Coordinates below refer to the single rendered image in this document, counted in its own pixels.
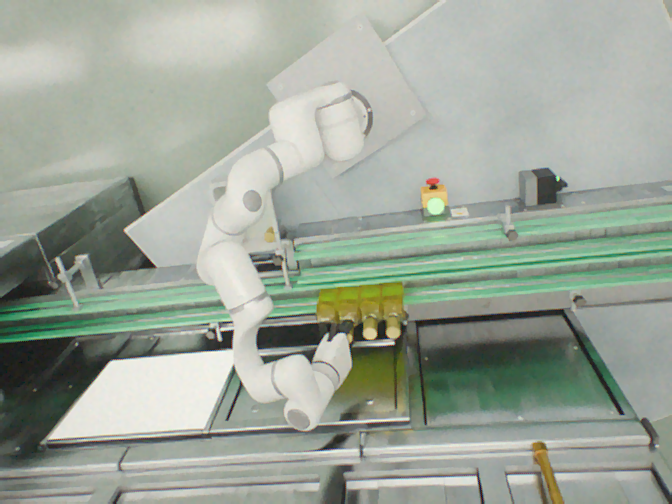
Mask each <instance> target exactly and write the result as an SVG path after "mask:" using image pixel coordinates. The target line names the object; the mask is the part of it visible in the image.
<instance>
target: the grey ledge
mask: <svg viewBox="0 0 672 504"><path fill-rule="evenodd" d="M567 293H568V291H558V292H546V293H534V294H522V295H510V296H498V297H486V298H474V299H463V300H451V301H439V302H427V303H415V304H407V305H408V314H409V318H408V319H407V321H412V320H424V319H437V318H449V317H462V316H473V315H486V314H498V313H511V312H523V311H536V310H548V309H561V308H571V299H570V298H569V296H568V294H567ZM580 295H582V296H583V298H584V300H585V302H587V303H585V304H584V306H583V307H577V306H576V311H579V310H592V309H604V308H617V307H630V306H643V305H656V304H669V303H672V282H666V283H654V284H642V285H630V286H617V287H605V288H593V289H581V290H580Z"/></svg>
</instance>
